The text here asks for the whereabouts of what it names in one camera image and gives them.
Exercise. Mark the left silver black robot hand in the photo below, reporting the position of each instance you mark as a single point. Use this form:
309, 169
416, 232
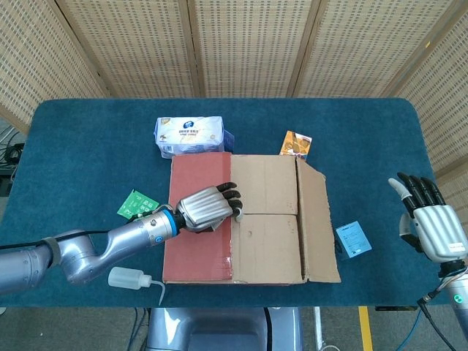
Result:
203, 208

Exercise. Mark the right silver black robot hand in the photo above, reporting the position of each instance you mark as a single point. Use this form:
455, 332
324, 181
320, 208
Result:
438, 226

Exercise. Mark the cardboard box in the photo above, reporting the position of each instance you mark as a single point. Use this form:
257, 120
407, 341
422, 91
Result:
263, 237

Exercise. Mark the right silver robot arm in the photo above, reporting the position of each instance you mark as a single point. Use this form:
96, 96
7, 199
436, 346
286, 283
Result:
460, 300

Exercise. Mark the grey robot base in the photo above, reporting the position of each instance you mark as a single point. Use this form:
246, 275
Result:
219, 329

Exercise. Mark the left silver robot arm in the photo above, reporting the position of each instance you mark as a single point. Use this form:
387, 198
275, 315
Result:
128, 234

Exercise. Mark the small blue black box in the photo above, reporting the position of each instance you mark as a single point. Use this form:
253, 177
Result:
354, 239

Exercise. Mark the blue cloth-covered table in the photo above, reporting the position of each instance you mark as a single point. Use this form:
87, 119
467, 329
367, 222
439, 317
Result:
73, 146

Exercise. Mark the green sachet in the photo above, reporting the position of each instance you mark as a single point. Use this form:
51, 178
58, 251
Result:
131, 204

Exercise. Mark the white blue tissue pack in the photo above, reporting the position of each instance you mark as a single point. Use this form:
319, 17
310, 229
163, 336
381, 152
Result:
190, 133

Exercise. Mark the white plastic squeeze bottle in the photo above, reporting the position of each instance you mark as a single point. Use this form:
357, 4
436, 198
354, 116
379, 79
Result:
124, 277

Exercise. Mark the orange printed carton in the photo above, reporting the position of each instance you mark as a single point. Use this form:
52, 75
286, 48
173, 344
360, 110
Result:
296, 142

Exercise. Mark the white pole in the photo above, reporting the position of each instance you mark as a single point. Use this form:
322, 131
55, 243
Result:
317, 325

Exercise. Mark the woven wooden folding screen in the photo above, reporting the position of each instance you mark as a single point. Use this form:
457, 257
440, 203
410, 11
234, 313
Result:
248, 44

